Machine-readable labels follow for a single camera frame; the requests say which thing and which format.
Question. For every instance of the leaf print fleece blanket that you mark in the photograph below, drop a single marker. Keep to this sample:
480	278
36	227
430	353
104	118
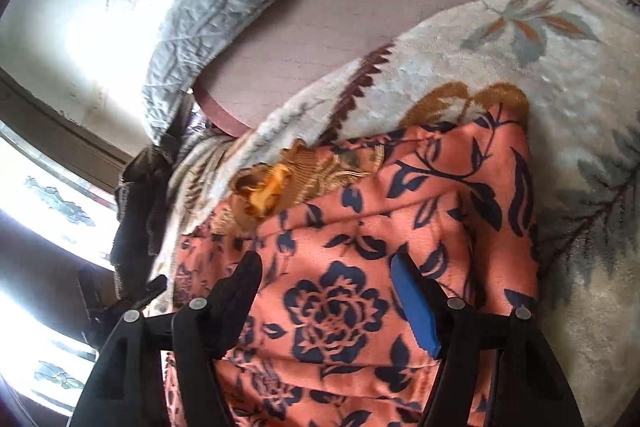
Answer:
500	57

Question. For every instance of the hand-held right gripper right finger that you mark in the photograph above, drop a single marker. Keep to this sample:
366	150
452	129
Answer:
416	307

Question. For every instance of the pink mattress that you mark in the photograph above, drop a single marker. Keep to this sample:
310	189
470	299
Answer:
325	32

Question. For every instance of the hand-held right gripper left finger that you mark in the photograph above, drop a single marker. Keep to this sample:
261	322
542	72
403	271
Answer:
239	292

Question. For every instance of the dark brown towel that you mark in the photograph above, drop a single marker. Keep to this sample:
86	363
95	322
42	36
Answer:
135	217

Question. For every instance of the window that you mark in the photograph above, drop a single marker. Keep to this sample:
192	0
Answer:
45	202

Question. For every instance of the orange floral cloth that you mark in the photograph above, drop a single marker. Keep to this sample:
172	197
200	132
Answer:
350	232

